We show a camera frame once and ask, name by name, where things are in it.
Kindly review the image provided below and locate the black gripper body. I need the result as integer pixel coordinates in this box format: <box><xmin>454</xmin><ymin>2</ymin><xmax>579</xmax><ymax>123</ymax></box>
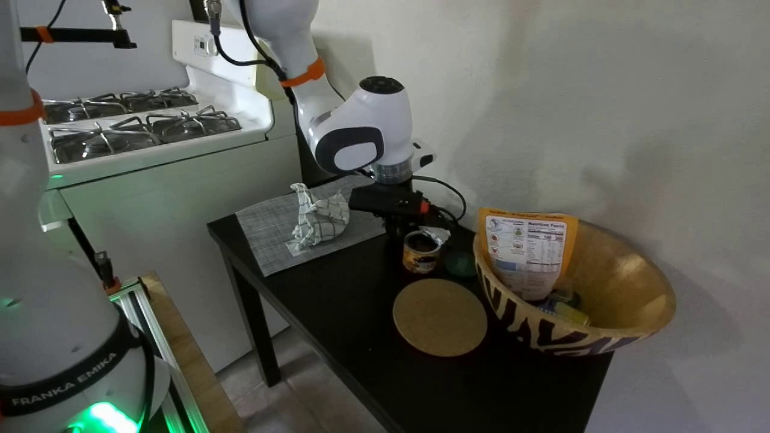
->
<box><xmin>393</xmin><ymin>188</ymin><xmax>443</xmax><ymax>233</ymax></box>

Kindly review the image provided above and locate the round cork coaster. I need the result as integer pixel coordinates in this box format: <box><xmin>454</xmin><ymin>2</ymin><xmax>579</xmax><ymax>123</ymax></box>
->
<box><xmin>389</xmin><ymin>276</ymin><xmax>492</xmax><ymax>360</ymax></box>

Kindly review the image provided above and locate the small green round object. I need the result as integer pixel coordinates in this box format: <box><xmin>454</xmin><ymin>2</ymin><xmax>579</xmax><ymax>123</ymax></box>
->
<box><xmin>443</xmin><ymin>248</ymin><xmax>478</xmax><ymax>282</ymax></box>

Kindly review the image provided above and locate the black side table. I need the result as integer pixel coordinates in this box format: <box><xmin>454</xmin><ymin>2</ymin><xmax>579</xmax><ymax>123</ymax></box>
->
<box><xmin>205</xmin><ymin>169</ymin><xmax>616</xmax><ymax>433</ymax></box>

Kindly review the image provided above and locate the orange white snack bag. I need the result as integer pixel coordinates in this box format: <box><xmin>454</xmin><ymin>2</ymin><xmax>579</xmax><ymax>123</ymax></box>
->
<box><xmin>476</xmin><ymin>206</ymin><xmax>582</xmax><ymax>304</ymax></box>

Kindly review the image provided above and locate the grey woven placemat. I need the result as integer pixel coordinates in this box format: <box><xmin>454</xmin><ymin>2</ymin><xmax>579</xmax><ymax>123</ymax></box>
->
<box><xmin>234</xmin><ymin>173</ymin><xmax>389</xmax><ymax>278</ymax></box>

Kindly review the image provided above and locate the green yellow packet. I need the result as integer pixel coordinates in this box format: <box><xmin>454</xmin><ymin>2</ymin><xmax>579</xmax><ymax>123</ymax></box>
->
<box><xmin>536</xmin><ymin>289</ymin><xmax>594</xmax><ymax>329</ymax></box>

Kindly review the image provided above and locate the wooden bowl with zebra pattern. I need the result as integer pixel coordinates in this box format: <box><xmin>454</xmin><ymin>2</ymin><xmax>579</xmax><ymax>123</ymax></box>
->
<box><xmin>472</xmin><ymin>215</ymin><xmax>679</xmax><ymax>359</ymax></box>

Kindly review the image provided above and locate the white gas stove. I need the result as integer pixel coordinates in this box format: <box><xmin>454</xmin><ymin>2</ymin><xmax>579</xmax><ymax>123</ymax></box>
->
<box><xmin>16</xmin><ymin>16</ymin><xmax>306</xmax><ymax>375</ymax></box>

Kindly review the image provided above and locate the black stove burner grate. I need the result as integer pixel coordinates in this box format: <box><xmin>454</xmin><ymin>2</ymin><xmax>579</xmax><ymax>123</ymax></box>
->
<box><xmin>48</xmin><ymin>103</ymin><xmax>246</xmax><ymax>167</ymax></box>
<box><xmin>40</xmin><ymin>84</ymin><xmax>199</xmax><ymax>127</ymax></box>

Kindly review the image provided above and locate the black clamp with red tip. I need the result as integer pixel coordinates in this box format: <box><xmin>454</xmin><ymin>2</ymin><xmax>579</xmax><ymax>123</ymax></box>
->
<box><xmin>66</xmin><ymin>215</ymin><xmax>125</xmax><ymax>295</ymax></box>

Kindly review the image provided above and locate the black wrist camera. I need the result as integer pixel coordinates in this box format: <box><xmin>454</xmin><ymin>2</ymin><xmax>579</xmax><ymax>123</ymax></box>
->
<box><xmin>350</xmin><ymin>182</ymin><xmax>401</xmax><ymax>216</ymax></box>

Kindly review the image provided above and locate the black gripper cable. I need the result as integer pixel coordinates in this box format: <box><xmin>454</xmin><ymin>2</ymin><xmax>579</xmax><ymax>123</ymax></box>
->
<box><xmin>410</xmin><ymin>173</ymin><xmax>472</xmax><ymax>229</ymax></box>

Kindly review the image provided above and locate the wooden robot stand with aluminium frame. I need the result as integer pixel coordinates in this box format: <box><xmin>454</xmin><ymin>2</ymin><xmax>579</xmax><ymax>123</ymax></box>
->
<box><xmin>105</xmin><ymin>272</ymin><xmax>249</xmax><ymax>433</ymax></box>

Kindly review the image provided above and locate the black camera boom with orange tape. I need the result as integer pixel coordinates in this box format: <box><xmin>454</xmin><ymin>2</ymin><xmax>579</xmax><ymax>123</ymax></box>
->
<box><xmin>16</xmin><ymin>0</ymin><xmax>140</xmax><ymax>50</ymax></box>

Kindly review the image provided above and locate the black boom cable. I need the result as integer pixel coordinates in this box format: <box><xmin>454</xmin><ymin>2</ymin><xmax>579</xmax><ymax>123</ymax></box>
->
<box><xmin>22</xmin><ymin>0</ymin><xmax>72</xmax><ymax>79</ymax></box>

